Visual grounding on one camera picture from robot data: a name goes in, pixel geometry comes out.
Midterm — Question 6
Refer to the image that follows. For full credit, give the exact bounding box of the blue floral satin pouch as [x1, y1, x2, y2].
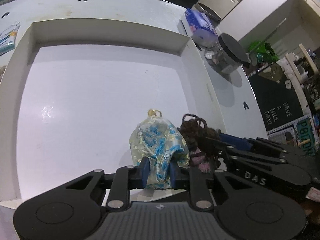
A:
[129, 109, 190, 190]

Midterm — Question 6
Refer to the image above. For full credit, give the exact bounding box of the black letter board sign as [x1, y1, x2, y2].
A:
[248, 63, 310, 131]

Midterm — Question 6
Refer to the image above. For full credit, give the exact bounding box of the green plastic basket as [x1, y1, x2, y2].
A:
[248, 41, 279, 65]

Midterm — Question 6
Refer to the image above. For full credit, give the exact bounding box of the white shallow tray box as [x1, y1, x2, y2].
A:
[0, 17, 227, 208]

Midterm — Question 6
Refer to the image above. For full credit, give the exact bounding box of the clear jar black lid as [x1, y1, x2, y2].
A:
[204, 33, 251, 75]

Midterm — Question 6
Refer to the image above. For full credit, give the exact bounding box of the blue wet wipes pack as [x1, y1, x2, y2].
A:
[181, 9, 218, 47]

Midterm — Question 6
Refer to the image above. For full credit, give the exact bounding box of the grey round tin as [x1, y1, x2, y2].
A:
[194, 3, 222, 27]

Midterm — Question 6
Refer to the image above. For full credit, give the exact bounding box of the blue white tissue packet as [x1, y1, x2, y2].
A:
[0, 22, 20, 56]

